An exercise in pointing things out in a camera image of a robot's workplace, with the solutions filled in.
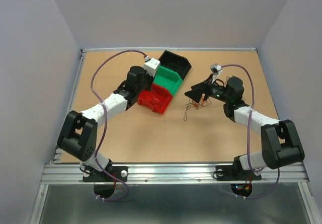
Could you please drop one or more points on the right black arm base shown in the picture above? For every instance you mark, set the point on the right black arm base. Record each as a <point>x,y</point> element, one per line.
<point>226,175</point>

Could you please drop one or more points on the aluminium front rail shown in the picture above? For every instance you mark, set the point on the aluminium front rail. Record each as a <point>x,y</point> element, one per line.
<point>136,174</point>

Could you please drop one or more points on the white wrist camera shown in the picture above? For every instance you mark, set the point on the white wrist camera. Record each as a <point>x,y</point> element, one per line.
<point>216,70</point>
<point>151,65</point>

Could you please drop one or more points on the red storage bin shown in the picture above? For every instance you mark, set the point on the red storage bin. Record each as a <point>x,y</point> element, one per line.
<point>157,99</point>

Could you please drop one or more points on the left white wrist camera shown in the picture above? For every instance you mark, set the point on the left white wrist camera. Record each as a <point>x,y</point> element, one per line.
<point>151,65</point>

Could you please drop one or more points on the black storage bin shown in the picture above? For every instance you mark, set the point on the black storage bin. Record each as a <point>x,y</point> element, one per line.
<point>175,63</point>

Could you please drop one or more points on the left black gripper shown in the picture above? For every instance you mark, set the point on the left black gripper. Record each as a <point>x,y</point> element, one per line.
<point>150,77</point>

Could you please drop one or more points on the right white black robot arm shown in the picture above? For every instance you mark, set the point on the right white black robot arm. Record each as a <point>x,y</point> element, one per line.
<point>280,142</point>

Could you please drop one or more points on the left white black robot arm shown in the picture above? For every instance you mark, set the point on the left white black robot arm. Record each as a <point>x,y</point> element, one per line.
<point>78,136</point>

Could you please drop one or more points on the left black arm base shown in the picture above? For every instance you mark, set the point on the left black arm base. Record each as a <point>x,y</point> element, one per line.
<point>105,185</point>

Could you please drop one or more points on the green storage bin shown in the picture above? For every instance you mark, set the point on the green storage bin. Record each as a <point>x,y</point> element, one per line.
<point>168,79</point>

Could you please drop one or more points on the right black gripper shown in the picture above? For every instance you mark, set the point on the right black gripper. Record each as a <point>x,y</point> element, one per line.
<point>196,92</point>

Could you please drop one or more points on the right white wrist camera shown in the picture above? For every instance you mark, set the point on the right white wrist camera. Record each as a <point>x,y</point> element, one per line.
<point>216,70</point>

